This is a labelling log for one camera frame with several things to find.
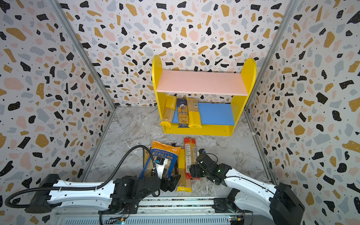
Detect yellow Pastatime spaghetti pack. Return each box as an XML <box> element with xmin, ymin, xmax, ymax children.
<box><xmin>160</xmin><ymin>95</ymin><xmax>177</xmax><ymax>127</ymax></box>

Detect yellow shelf pink blue boards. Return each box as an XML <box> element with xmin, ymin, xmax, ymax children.
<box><xmin>152</xmin><ymin>55</ymin><xmax>257</xmax><ymax>136</ymax></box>

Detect dark blue spaghetti pack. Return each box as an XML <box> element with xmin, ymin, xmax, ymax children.
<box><xmin>177</xmin><ymin>98</ymin><xmax>189</xmax><ymax>128</ymax></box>

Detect red spaghetti pack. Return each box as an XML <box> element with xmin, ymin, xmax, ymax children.
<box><xmin>184</xmin><ymin>137</ymin><xmax>197</xmax><ymax>179</ymax></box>

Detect right aluminium corner post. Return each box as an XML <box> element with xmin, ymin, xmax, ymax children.
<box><xmin>244</xmin><ymin>0</ymin><xmax>299</xmax><ymax>112</ymax></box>

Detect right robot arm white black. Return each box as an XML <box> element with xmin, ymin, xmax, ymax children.
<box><xmin>189</xmin><ymin>149</ymin><xmax>305</xmax><ymax>225</ymax></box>

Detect plain yellow spaghetti pack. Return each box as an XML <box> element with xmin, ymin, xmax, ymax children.
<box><xmin>187</xmin><ymin>98</ymin><xmax>202</xmax><ymax>128</ymax></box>

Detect blue orange orecchiette bag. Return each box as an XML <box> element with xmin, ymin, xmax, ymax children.
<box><xmin>139</xmin><ymin>140</ymin><xmax>182</xmax><ymax>181</ymax></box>

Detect left aluminium corner post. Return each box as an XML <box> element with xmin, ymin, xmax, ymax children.
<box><xmin>48</xmin><ymin>1</ymin><xmax>116</xmax><ymax>110</ymax></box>

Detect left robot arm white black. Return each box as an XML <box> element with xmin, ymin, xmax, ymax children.
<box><xmin>25</xmin><ymin>174</ymin><xmax>181</xmax><ymax>214</ymax></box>

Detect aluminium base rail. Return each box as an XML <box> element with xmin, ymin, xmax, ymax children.
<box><xmin>53</xmin><ymin>195</ymin><xmax>296</xmax><ymax>225</ymax></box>

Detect aluminium corner post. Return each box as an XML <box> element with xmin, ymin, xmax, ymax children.
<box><xmin>48</xmin><ymin>1</ymin><xmax>116</xmax><ymax>110</ymax></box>
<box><xmin>244</xmin><ymin>0</ymin><xmax>299</xmax><ymax>112</ymax></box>

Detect clear black penne bag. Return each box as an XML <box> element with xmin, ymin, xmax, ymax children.
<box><xmin>142</xmin><ymin>147</ymin><xmax>179</xmax><ymax>183</ymax></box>

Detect black corrugated cable conduit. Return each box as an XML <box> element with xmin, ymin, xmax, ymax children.
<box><xmin>4</xmin><ymin>144</ymin><xmax>157</xmax><ymax>209</ymax></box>

